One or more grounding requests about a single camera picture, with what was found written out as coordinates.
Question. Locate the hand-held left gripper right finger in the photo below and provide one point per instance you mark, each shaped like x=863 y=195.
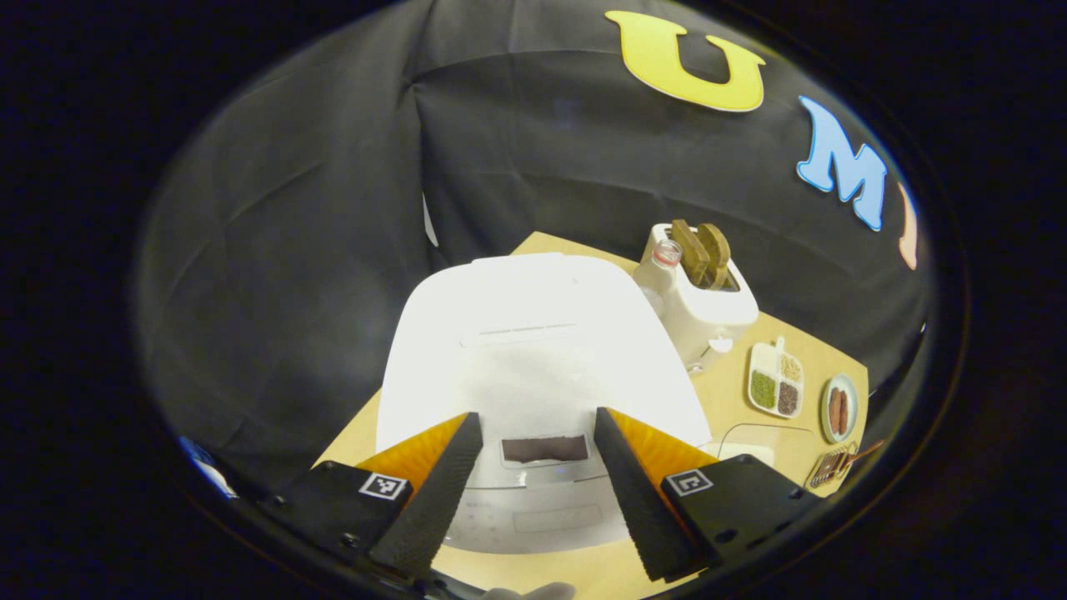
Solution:
x=638 y=500

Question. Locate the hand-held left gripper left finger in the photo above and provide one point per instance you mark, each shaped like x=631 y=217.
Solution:
x=433 y=500

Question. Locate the white rice cooker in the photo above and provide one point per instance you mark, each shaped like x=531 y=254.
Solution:
x=533 y=367

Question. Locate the white divided grain dish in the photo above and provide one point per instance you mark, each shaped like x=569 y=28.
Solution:
x=775 y=392

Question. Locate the white rice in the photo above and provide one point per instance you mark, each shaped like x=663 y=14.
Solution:
x=764 y=358

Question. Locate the brown wooden spoon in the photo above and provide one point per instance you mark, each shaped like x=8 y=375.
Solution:
x=863 y=454

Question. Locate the white toaster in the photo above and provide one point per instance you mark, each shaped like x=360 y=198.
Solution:
x=717 y=321

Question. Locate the red meat piece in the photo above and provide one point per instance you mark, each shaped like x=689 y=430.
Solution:
x=834 y=410
x=844 y=410

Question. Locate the glass bottle red cap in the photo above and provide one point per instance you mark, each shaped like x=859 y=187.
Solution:
x=658 y=275

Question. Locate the pale green plate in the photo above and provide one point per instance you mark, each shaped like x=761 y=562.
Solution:
x=852 y=408

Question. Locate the brown toast slice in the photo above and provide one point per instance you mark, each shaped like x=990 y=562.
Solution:
x=688 y=250
x=715 y=254

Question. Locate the black backdrop cloth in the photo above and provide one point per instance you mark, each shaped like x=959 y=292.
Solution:
x=292 y=208

